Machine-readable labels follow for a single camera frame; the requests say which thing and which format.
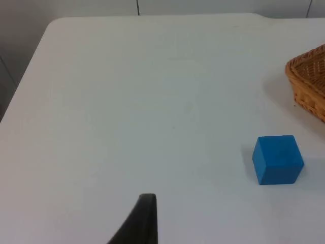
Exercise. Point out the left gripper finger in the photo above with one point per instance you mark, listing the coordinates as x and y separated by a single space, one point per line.
143 223

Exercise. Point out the blue cube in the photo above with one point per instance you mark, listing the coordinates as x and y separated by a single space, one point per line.
278 160

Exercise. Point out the brown wicker basket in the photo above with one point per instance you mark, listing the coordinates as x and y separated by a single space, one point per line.
308 81

